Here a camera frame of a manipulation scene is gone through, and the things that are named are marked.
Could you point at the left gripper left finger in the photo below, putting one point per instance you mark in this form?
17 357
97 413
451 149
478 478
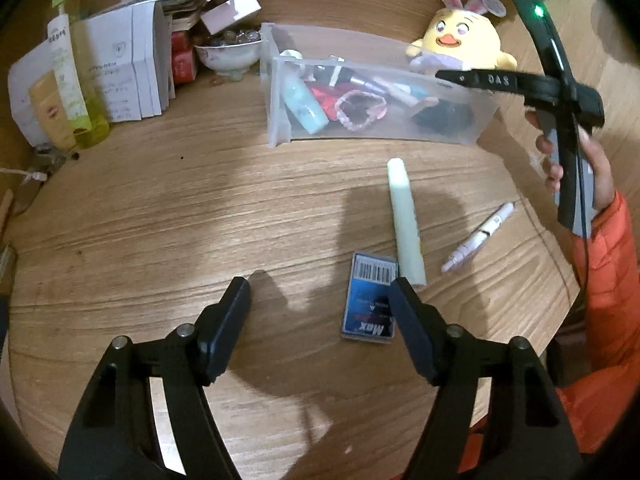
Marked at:
113 434

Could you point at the dark green bottle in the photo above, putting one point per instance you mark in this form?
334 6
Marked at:
445 118

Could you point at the white tube red cap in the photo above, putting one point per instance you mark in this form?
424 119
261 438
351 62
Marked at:
414 104

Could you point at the blue tape roll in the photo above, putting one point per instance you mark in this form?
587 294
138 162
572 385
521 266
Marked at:
417 92

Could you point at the white pen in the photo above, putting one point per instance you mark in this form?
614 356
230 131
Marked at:
478 238

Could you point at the blue Max staple box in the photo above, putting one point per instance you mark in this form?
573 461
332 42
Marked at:
367 315

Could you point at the pale green tube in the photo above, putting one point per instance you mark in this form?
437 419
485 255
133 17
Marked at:
407 232

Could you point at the red foil pouch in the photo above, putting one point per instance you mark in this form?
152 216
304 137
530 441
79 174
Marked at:
327 96

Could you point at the light blue cream tube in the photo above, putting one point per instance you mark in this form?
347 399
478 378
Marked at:
297 97

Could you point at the person's right hand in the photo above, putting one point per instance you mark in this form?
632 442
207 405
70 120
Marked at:
592 161

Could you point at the orange jacket sleeve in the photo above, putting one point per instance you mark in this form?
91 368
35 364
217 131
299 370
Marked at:
595 404

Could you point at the yellow chick plush toy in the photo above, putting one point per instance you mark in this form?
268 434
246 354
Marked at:
461 37

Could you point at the clear plastic storage bin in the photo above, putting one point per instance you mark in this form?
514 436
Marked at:
360 114

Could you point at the yellow spray bottle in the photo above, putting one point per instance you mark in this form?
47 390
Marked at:
84 112

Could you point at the small white box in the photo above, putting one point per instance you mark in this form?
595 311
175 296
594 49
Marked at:
228 14

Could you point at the white bowl of marbles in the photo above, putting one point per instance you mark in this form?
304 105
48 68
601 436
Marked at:
231 57

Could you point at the beige cosmetic tube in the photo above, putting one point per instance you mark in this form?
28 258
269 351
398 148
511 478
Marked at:
50 113

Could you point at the loose marble on desk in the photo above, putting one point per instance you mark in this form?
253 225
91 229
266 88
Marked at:
216 80

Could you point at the red boxes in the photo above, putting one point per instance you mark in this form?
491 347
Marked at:
183 61

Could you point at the white paper boxes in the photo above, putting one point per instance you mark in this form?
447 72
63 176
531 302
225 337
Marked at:
125 54

